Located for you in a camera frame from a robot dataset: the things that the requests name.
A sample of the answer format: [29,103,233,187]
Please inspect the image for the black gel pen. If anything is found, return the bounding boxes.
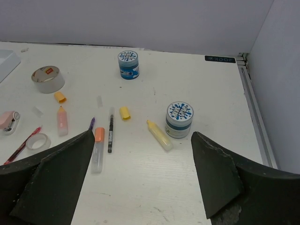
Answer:
[107,107,115,153]

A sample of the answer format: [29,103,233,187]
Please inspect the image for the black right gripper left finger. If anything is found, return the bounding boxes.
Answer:
[0,130,95,225]

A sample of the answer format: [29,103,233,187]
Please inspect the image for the clear pen cap right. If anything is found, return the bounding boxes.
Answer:
[97,96,103,108]

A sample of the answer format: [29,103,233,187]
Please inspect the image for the white compartment tray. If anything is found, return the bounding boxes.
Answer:
[0,49,21,83]

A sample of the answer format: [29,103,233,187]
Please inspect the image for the pink mini stapler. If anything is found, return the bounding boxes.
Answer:
[0,111,21,135]

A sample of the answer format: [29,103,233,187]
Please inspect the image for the clear pen cap left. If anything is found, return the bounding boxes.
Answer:
[32,106,43,118]

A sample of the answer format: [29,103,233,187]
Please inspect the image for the orange capped highlighter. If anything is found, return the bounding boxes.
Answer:
[91,127,105,174]

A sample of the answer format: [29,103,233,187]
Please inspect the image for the aluminium table rail right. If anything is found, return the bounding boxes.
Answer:
[236,53,278,169]

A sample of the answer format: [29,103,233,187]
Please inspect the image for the clear pen cap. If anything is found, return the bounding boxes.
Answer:
[32,106,43,118]
[97,96,103,108]

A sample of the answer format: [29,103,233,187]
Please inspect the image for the yellow cap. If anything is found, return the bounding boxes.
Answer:
[54,91,67,104]
[120,106,131,120]

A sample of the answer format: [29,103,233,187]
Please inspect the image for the pink highlighter uncapped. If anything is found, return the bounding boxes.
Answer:
[57,106,68,136]

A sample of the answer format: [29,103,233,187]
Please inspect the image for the small clear tape roll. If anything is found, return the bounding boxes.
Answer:
[26,133,51,151]

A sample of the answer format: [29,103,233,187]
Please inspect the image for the purple gel pen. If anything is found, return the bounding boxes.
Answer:
[89,117,95,130]

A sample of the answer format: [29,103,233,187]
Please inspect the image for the yellow cap right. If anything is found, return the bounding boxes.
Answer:
[120,106,131,120]

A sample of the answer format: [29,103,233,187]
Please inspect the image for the large clear tape roll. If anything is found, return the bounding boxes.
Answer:
[31,66,65,94]

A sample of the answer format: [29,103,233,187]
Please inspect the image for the black logo sticker right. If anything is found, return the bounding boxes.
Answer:
[204,55,236,63]

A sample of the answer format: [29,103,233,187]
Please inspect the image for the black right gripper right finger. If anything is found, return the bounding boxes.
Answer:
[191,132,300,225]

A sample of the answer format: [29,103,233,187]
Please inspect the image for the yellow cap left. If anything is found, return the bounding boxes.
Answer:
[54,91,67,104]

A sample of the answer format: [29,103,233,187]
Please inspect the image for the blue cleaning gel jar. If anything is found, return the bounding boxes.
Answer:
[118,50,140,80]
[165,101,194,139]

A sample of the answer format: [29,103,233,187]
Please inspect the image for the red gel pen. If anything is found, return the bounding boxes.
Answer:
[4,125,42,165]

